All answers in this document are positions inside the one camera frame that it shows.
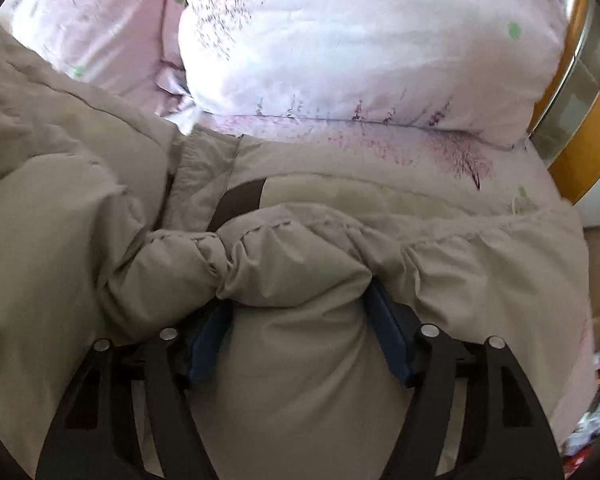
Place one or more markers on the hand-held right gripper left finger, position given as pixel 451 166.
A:
pixel 210 337

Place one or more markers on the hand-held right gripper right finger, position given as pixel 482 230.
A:
pixel 391 335

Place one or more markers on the beige puffer jacket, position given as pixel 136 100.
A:
pixel 305 385

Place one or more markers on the pink floral bed sheet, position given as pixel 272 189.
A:
pixel 430 155

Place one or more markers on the wooden framed glass door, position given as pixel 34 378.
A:
pixel 587 135

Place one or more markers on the pink floral pillow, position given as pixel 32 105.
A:
pixel 105 25
pixel 370 40

